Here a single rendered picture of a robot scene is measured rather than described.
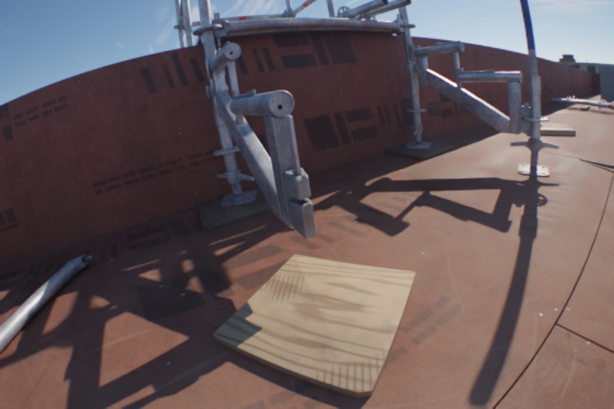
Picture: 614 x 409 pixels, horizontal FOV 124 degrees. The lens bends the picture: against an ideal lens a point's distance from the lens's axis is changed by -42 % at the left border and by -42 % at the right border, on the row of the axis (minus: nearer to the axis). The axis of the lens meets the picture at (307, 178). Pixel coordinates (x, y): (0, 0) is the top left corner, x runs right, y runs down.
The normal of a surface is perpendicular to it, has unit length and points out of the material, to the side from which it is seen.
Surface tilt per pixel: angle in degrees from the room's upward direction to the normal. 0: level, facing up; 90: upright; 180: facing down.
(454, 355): 0
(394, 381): 0
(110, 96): 90
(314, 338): 0
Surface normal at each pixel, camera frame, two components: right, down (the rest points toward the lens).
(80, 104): 0.45, 0.20
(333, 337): -0.15, -0.94
